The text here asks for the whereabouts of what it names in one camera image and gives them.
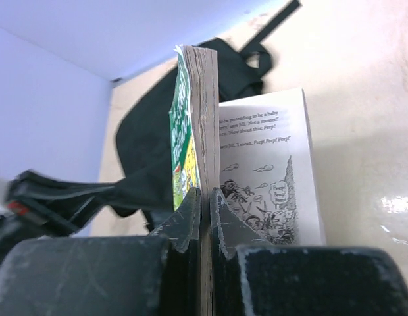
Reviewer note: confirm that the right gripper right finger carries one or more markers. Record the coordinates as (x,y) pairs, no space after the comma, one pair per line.
(254,277)

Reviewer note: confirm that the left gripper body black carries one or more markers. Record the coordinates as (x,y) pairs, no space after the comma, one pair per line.
(29,209)

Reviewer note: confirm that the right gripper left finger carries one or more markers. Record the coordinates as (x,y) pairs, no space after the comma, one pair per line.
(156,274)

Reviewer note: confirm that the black student backpack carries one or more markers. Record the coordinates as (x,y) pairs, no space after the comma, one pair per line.
(143,137)

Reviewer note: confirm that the green 104-storey treehouse book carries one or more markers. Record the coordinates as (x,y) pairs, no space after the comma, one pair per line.
(256,150)

